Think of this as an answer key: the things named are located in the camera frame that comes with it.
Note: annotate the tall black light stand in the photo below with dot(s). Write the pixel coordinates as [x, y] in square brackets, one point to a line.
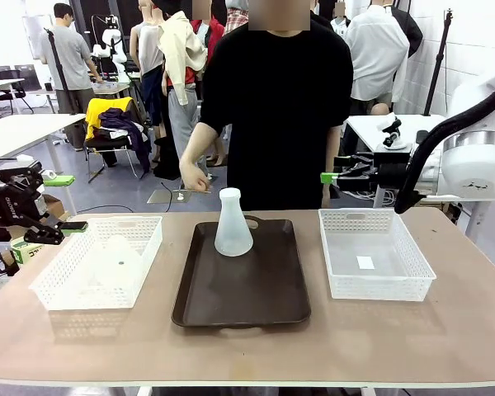
[437, 62]

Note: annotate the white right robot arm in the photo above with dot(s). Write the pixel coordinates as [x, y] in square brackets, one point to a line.
[474, 165]

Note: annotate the mannequin in red top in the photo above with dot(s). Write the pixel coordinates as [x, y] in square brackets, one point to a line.
[212, 33]

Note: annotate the person's right hand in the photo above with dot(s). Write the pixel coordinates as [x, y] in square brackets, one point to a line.
[194, 175]

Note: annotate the black office chair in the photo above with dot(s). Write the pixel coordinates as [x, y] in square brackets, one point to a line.
[12, 88]

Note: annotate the chair piled with clothes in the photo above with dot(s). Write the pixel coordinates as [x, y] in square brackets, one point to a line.
[119, 136]

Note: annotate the white board on wall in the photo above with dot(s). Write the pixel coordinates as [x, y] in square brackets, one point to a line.
[35, 29]

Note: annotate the white paper label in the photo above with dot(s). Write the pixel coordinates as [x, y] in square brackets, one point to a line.
[366, 262]

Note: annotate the metal floor socket plate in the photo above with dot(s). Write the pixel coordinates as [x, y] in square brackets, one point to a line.
[165, 196]

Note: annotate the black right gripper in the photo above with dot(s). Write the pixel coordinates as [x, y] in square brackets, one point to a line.
[392, 171]

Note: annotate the white perforated basket with cone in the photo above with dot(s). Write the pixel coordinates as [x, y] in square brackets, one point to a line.
[95, 288]

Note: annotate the long white table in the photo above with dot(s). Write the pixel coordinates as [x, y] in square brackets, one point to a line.
[20, 132]

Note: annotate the translucent white cone funnel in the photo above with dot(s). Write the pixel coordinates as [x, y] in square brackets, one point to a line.
[119, 257]

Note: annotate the person's right forearm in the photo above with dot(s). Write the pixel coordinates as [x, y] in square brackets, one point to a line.
[200, 142]

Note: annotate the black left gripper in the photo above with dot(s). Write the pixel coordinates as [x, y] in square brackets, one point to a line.
[6, 202]

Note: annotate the person's black sweater torso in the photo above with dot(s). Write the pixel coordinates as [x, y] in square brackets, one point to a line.
[280, 123]

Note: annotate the dark purple garment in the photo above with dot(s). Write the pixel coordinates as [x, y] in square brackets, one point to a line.
[123, 123]

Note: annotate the black photo umbrella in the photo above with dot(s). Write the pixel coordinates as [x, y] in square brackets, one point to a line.
[408, 29]

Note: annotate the white perforated basket with label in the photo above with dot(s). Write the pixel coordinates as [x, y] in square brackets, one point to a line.
[379, 286]

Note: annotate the yellow garment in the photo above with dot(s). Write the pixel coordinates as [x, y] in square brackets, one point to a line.
[95, 111]

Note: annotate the man in grey t-shirt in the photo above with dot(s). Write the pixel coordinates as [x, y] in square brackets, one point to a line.
[68, 62]

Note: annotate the mannequin in grey tank top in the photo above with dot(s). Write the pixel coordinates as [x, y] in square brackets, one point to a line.
[148, 62]

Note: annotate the small white and black device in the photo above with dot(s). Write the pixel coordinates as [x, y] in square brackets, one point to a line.
[392, 134]

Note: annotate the translucent white conical flask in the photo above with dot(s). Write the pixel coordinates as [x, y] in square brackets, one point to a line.
[233, 235]

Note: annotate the dark brown plastic tray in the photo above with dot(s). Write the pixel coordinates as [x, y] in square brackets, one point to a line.
[241, 284]

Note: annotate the brown cardboard box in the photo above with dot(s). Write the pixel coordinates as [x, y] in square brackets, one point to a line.
[55, 206]

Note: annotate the green and white carton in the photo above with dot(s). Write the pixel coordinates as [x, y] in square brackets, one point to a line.
[26, 251]

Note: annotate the mannequin in cream jacket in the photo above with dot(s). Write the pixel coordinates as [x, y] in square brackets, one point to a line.
[177, 62]

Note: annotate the person's left forearm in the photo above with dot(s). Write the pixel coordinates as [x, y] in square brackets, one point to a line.
[331, 165]

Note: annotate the black tripod stand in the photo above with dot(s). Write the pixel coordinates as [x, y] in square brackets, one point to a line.
[62, 70]

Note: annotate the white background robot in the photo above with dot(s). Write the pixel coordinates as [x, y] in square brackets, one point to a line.
[109, 45]

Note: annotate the mannequin in white shirt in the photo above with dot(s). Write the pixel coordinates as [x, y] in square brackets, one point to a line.
[379, 53]

